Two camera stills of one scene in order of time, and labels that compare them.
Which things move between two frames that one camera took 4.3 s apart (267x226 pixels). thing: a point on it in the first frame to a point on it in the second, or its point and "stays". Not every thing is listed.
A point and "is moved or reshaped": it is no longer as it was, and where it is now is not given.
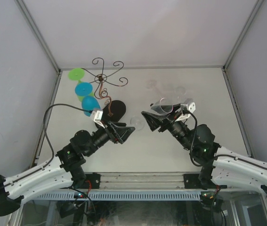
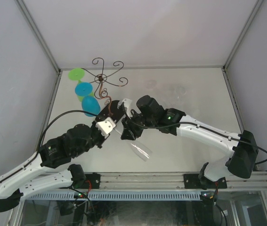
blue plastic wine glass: (89, 102) stays
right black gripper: (155, 122) to (129, 132)
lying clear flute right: (180, 91) stays
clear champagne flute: (163, 107) is moved or reshaped
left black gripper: (118, 132) to (100, 145)
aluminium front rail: (142, 181) stays
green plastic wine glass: (78, 74) stays
